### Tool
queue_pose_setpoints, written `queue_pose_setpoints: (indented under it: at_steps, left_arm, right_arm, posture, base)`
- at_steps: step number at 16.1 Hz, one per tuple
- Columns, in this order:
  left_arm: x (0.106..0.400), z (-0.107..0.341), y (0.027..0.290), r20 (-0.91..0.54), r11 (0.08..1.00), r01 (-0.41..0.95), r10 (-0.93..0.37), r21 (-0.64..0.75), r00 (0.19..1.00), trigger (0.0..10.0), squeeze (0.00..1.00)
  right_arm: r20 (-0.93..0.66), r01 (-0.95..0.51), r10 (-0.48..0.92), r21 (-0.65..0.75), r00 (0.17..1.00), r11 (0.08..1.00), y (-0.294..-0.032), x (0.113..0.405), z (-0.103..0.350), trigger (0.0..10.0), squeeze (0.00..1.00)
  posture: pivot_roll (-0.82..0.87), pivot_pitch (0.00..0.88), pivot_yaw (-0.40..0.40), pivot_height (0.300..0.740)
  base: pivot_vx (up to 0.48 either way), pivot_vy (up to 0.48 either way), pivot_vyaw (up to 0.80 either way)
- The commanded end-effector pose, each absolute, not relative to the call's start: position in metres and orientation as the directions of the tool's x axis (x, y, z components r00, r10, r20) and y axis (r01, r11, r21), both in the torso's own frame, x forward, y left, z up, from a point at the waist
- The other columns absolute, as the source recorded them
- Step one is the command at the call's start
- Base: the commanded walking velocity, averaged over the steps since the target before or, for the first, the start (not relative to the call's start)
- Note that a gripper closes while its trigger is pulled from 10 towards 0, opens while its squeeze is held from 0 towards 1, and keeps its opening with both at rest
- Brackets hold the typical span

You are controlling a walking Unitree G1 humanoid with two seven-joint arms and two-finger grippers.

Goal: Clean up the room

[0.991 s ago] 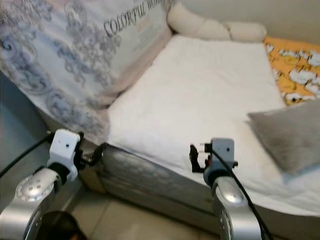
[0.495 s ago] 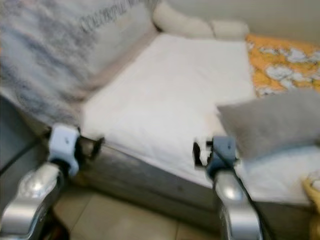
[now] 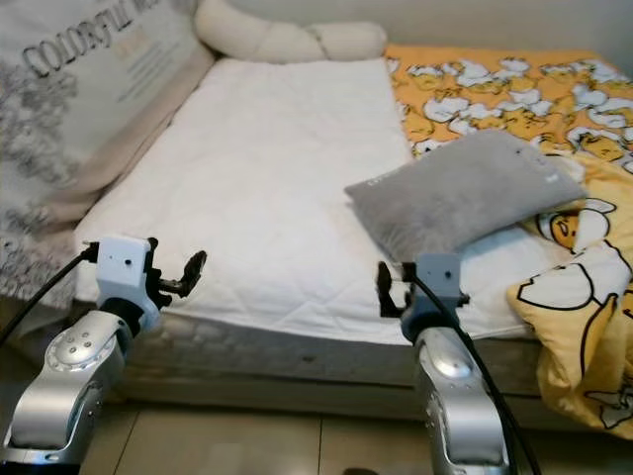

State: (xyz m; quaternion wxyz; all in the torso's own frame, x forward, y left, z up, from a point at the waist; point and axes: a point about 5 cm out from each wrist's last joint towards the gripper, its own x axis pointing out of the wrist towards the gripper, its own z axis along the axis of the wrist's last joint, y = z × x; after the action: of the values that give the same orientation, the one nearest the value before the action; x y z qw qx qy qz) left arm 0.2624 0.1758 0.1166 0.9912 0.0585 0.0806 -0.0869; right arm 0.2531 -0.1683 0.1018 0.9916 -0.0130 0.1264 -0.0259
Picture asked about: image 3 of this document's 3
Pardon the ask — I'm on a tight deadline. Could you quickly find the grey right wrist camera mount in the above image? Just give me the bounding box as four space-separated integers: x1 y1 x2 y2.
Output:
415 252 468 316

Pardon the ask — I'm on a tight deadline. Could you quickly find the white quilted mattress pad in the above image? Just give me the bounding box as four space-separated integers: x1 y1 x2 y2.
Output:
74 56 589 345

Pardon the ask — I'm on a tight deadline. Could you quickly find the beige long bolster cushion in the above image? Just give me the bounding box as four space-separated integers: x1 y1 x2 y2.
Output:
196 0 389 66

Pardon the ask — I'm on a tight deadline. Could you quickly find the grey plush pillow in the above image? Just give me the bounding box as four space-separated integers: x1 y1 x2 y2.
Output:
344 129 590 266

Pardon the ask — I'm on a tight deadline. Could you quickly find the beige quilted mattress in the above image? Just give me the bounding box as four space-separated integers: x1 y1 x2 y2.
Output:
49 297 555 428

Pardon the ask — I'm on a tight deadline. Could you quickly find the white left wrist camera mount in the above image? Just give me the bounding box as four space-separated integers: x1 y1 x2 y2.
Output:
94 236 161 330

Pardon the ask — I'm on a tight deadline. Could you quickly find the white grey ornament print blanket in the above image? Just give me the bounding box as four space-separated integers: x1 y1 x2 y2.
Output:
0 0 217 298

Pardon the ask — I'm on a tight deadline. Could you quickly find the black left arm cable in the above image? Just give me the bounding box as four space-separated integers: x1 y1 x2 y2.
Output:
0 243 98 342

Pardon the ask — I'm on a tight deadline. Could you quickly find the orange duck print sheet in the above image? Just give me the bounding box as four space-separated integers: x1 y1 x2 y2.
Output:
384 45 633 177

